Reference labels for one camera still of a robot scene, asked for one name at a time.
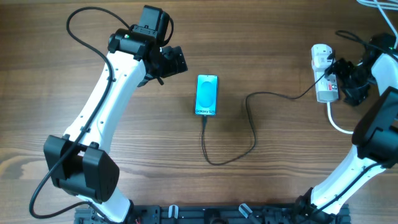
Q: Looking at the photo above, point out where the white power strip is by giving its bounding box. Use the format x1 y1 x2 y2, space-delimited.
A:
311 44 338 103

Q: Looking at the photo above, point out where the teal Galaxy smartphone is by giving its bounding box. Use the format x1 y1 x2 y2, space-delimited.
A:
194 75 218 116

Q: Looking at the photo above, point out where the black USB charging cable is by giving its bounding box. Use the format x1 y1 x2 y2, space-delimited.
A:
201 51 336 167

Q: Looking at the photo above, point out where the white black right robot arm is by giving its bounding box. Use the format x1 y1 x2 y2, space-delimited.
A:
290 30 397 223

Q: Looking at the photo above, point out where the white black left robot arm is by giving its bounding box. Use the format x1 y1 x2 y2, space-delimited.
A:
44 6 187 223

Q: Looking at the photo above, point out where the white USB charger plug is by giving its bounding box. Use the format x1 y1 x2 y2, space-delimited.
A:
312 55 333 72

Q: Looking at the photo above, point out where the white power strip cord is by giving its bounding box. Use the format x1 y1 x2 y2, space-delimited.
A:
326 0 398 135

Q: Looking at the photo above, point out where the white cables top corner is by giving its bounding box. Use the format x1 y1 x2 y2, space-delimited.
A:
356 0 398 12

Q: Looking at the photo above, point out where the black left camera cable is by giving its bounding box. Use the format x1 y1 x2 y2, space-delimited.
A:
29 6 131 224

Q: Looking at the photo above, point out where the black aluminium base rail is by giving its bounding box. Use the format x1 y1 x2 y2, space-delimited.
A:
73 203 351 224

